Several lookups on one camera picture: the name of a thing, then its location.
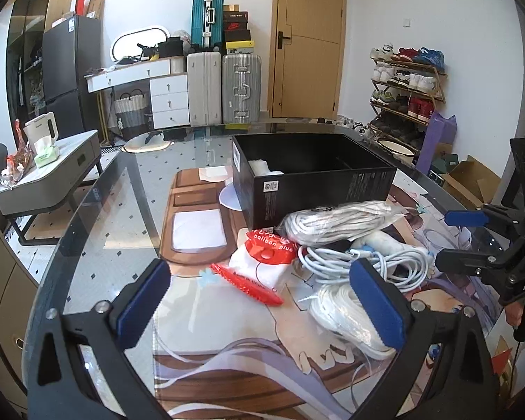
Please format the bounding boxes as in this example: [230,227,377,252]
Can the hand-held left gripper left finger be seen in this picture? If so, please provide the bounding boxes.
[24,258,172,420]

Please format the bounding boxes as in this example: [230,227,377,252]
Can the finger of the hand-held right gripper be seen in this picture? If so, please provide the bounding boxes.
[435,245,521,289]
[444,203,525,246]

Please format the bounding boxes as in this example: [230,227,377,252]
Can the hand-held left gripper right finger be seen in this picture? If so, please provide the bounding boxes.
[349,258,504,420]

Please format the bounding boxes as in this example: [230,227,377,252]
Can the white rope bundle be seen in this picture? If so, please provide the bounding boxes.
[308,282,397,359]

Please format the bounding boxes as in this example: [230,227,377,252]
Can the white charging cable bundle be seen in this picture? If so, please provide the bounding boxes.
[297,232,438,292]

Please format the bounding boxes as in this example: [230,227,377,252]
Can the clear bag of white laces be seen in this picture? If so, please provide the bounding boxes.
[276,201,416,246]

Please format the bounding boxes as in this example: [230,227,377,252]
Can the red toothed plastic strip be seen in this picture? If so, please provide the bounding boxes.
[210,262,285,306]

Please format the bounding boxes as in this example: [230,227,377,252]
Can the red white glue packet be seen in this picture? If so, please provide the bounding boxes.
[227,229,296,294]

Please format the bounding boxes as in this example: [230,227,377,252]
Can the black cardboard box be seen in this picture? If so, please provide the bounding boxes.
[232,133,398,232]

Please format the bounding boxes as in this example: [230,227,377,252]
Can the person's right hand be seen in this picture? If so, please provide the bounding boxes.
[504,286,525,329]

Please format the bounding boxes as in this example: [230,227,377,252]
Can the open cardboard box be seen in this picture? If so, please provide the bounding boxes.
[437,155,502,211]

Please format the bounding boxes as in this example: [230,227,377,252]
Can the white round bin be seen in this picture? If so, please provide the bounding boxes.
[378,139,414,158]

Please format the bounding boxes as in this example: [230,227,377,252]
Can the printed table mat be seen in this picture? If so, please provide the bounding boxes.
[151,168,525,420]

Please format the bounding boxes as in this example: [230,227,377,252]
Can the wooden shoe rack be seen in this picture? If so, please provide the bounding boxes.
[367,44,448,154]

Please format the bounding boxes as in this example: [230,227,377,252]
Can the pile of floor shoes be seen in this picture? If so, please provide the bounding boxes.
[317,114,368,135]

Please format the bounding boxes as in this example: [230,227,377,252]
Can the grey coffee table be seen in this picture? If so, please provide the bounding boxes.
[0,130,103,246]

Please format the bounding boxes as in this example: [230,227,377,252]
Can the white round floor mat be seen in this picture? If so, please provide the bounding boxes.
[122,131,171,154]

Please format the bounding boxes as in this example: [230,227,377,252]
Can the green tissue pack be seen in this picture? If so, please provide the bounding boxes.
[33,136,61,168]

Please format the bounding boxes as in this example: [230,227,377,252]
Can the white plastic wrap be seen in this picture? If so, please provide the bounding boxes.
[248,159,285,176]

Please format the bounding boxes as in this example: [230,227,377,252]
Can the woven basket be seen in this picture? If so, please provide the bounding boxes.
[114,90,152,130]

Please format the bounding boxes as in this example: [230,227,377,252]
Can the red snack bag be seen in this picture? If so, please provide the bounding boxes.
[0,119,36,189]

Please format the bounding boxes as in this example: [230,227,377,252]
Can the white electric kettle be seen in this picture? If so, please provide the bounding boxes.
[24,111,58,145]

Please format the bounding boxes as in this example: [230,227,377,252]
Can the white desk with drawers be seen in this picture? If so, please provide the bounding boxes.
[85,59,191,130]

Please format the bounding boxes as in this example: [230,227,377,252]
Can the white suitcase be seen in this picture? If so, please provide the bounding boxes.
[187,51,222,127]

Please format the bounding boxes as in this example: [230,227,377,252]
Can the wooden door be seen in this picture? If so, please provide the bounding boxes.
[269,0,347,119]

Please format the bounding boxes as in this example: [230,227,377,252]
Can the silver suitcase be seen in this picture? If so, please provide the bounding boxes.
[221,54,262,124]

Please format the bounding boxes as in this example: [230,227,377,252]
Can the dark grey refrigerator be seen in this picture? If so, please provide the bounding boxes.
[41,15,103,132]

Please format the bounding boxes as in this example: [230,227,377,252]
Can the black bag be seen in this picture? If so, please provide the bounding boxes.
[157,37,189,58]

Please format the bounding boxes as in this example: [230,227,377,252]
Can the oval mirror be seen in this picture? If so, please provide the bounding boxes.
[111,25,171,64]

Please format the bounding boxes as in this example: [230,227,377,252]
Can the dark glass cabinet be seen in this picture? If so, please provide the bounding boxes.
[6,0,75,117]

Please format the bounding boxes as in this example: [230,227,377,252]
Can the teal suitcase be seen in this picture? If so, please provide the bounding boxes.
[191,0,224,53]

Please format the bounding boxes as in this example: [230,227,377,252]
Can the stack of shoe boxes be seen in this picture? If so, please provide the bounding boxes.
[223,4,255,55]

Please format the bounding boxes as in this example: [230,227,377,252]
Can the flat cardboard pieces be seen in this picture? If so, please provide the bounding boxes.
[74,0,106,20]

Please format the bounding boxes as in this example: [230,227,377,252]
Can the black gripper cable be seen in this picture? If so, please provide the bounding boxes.
[505,339,522,388]

